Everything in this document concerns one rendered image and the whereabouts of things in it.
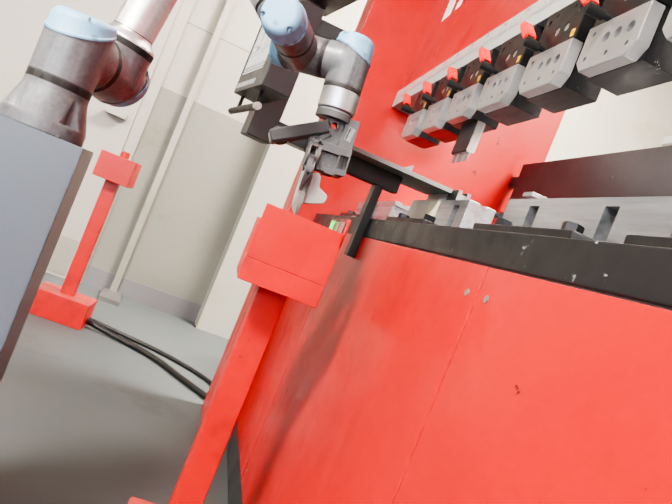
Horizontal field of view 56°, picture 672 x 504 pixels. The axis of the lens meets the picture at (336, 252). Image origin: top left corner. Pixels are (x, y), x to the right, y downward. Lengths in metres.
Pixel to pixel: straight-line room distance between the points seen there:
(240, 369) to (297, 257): 0.26
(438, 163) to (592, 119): 2.86
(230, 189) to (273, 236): 2.95
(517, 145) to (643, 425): 2.11
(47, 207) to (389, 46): 1.55
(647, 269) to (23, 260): 0.99
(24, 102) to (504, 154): 1.78
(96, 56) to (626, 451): 1.07
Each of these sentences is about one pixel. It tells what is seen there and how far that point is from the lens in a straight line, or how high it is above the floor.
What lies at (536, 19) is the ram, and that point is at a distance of 1.40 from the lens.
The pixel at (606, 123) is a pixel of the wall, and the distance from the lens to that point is 5.25.
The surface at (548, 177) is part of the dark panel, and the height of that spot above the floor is 1.28.
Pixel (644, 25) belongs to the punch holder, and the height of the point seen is 1.22.
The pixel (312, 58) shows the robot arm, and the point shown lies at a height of 1.10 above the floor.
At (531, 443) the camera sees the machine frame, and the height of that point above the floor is 0.69.
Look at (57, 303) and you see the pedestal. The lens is 3.11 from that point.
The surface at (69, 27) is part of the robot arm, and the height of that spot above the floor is 0.96.
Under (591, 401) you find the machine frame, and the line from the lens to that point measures 0.55.
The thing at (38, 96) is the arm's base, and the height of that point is 0.83.
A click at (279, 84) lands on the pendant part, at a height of 1.27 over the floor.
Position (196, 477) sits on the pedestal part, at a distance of 1.36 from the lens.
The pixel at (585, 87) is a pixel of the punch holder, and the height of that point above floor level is 1.19.
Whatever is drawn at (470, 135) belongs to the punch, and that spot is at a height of 1.14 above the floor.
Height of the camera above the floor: 0.78
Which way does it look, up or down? level
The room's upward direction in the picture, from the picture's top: 22 degrees clockwise
